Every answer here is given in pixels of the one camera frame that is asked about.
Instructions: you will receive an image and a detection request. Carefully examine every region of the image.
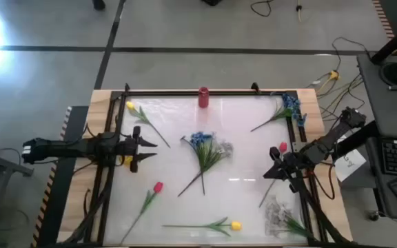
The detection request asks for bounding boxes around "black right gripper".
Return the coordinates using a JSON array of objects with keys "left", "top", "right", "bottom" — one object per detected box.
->
[{"left": 263, "top": 146, "right": 307, "bottom": 194}]

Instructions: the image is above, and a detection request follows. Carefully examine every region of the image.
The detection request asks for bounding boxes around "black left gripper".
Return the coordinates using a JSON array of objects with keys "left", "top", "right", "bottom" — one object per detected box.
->
[{"left": 116, "top": 125, "right": 159, "bottom": 174}]

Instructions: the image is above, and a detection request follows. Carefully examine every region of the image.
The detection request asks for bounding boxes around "red artificial tulip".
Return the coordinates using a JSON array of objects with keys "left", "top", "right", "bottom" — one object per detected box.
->
[
  {"left": 121, "top": 181, "right": 164, "bottom": 244},
  {"left": 258, "top": 141, "right": 288, "bottom": 209}
]

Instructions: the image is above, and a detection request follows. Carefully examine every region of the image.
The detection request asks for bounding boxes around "blue artificial flower bunch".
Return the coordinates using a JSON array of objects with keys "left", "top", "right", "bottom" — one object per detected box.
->
[
  {"left": 177, "top": 131, "right": 217, "bottom": 198},
  {"left": 250, "top": 92, "right": 308, "bottom": 133}
]

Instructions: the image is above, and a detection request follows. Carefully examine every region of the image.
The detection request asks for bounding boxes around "red glass vase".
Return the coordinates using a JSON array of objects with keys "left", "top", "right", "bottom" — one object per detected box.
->
[{"left": 198, "top": 86, "right": 210, "bottom": 109}]

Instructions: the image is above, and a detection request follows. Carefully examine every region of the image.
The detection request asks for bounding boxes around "white paper sheet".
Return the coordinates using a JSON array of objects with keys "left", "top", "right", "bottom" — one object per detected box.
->
[{"left": 334, "top": 147, "right": 367, "bottom": 183}]

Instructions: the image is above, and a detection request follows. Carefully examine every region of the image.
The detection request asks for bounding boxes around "gray desk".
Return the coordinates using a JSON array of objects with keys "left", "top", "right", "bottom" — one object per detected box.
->
[{"left": 356, "top": 51, "right": 397, "bottom": 221}]

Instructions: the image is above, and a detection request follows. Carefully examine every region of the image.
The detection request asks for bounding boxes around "black stand beam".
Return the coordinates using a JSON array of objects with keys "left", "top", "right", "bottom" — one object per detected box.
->
[{"left": 370, "top": 15, "right": 397, "bottom": 65}]

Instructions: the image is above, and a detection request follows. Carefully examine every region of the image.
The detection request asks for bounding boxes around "orange black hazard strip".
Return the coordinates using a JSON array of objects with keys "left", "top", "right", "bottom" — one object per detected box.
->
[{"left": 371, "top": 0, "right": 396, "bottom": 39}]

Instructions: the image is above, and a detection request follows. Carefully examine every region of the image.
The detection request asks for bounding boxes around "black metal table frame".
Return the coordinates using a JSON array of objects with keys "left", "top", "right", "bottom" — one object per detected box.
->
[{"left": 94, "top": 90, "right": 327, "bottom": 247}]

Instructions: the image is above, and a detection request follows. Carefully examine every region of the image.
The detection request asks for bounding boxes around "black hazard-striped base plate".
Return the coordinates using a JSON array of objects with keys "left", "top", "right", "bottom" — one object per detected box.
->
[{"left": 31, "top": 105, "right": 89, "bottom": 248}]

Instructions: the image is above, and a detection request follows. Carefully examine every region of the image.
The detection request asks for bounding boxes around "long black floor cable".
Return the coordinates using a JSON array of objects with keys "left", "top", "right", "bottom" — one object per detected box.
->
[{"left": 331, "top": 36, "right": 371, "bottom": 73}]

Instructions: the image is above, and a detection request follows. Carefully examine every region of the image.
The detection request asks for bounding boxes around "gray metal table frame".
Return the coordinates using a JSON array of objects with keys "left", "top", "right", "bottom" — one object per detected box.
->
[{"left": 0, "top": 137, "right": 34, "bottom": 248}]

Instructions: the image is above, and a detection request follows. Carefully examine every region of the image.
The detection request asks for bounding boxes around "black coiled cable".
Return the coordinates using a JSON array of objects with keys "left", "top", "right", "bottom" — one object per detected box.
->
[{"left": 379, "top": 60, "right": 397, "bottom": 87}]

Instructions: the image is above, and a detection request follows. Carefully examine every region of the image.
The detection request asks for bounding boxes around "black looped floor cable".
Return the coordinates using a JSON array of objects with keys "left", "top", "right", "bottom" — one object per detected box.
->
[{"left": 250, "top": 0, "right": 272, "bottom": 18}]

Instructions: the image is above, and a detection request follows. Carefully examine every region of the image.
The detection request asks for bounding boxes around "yellow floor cable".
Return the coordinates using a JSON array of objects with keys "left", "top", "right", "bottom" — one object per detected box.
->
[{"left": 296, "top": 0, "right": 305, "bottom": 22}]

